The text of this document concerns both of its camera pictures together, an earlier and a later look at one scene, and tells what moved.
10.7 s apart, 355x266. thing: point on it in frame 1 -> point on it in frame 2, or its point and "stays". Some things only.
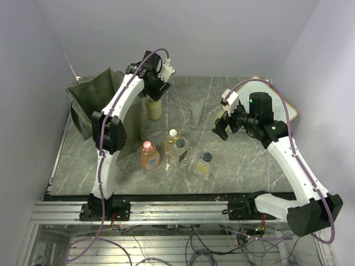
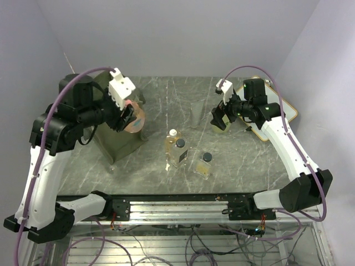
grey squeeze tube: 196,110 stays
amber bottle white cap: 170,140 stays
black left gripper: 157,95 -> 118,122
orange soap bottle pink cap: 150,157 -> 136,125
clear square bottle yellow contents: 203,167 stays
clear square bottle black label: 179,151 stays
